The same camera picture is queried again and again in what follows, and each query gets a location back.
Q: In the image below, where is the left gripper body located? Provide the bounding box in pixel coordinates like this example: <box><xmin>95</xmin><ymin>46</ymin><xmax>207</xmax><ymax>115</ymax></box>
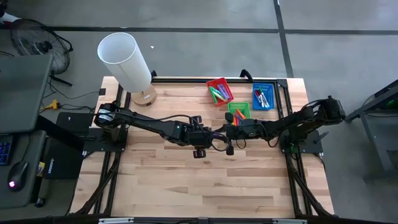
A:
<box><xmin>183</xmin><ymin>115</ymin><xmax>215</xmax><ymax>159</ymax></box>

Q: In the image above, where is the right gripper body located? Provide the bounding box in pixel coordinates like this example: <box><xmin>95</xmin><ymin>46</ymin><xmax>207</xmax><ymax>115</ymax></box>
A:
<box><xmin>224</xmin><ymin>111</ymin><xmax>259</xmax><ymax>156</ymax></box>

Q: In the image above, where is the thick green marker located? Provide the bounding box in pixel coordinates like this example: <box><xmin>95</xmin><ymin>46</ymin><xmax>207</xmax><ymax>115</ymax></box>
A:
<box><xmin>208</xmin><ymin>86</ymin><xmax>219</xmax><ymax>105</ymax></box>

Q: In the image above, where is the violet blue highlighter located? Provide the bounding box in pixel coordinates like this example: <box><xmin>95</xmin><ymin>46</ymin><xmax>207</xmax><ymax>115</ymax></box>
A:
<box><xmin>216</xmin><ymin>84</ymin><xmax>229</xmax><ymax>101</ymax></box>

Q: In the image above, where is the red plastic basket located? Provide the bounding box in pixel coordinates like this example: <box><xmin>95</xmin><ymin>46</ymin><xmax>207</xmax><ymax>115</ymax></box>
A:
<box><xmin>206</xmin><ymin>77</ymin><xmax>234</xmax><ymax>107</ymax></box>

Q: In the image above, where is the green plastic basket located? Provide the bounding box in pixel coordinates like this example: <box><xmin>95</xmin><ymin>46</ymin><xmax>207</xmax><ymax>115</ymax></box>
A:
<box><xmin>227</xmin><ymin>101</ymin><xmax>251</xmax><ymax>131</ymax></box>

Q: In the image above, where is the blue plastic basket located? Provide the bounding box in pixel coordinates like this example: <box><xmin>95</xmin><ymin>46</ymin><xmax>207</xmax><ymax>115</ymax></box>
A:
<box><xmin>251</xmin><ymin>82</ymin><xmax>275</xmax><ymax>111</ymax></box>

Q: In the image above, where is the white shade table lamp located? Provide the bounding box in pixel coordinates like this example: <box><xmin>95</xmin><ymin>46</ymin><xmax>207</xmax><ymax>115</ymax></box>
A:
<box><xmin>96</xmin><ymin>32</ymin><xmax>157</xmax><ymax>107</ymax></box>

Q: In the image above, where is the black metal stand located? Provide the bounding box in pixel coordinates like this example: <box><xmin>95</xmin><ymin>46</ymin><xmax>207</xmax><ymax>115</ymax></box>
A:
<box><xmin>343</xmin><ymin>79</ymin><xmax>398</xmax><ymax>181</ymax></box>

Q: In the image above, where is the black control box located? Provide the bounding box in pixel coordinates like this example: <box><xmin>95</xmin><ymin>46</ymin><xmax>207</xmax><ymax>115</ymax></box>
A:
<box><xmin>42</xmin><ymin>136</ymin><xmax>85</xmax><ymax>180</ymax></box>

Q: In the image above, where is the yellow power plug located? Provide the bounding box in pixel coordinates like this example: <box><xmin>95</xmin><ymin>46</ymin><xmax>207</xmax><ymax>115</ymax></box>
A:
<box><xmin>43</xmin><ymin>99</ymin><xmax>62</xmax><ymax>111</ymax></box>

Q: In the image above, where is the dark grey desk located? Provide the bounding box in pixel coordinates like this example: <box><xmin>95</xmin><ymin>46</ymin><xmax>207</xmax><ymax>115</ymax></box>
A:
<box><xmin>0</xmin><ymin>130</ymin><xmax>47</xmax><ymax>210</ymax></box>

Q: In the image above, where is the grey computer monitor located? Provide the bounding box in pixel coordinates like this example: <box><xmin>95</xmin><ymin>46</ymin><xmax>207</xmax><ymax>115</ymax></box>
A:
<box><xmin>0</xmin><ymin>55</ymin><xmax>53</xmax><ymax>134</ymax></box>

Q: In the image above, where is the black floor fan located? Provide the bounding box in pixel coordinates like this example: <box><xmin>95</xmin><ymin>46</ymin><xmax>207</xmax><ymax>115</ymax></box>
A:
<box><xmin>9</xmin><ymin>18</ymin><xmax>74</xmax><ymax>87</ymax></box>

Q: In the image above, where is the black computer mouse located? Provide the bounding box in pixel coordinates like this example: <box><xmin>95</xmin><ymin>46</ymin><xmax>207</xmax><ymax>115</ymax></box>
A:
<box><xmin>6</xmin><ymin>161</ymin><xmax>29</xmax><ymax>192</ymax></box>

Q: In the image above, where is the black keyboard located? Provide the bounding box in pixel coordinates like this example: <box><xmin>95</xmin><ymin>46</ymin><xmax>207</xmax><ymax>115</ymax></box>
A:
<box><xmin>0</xmin><ymin>133</ymin><xmax>15</xmax><ymax>166</ymax></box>

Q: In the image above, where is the person's foot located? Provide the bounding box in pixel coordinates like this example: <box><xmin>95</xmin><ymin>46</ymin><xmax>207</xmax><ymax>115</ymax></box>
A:
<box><xmin>0</xmin><ymin>11</ymin><xmax>21</xmax><ymax>25</ymax></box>

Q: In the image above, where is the black aluminium table frame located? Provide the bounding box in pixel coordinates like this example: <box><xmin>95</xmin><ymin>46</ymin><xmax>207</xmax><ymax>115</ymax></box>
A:
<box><xmin>68</xmin><ymin>76</ymin><xmax>335</xmax><ymax>218</ymax></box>

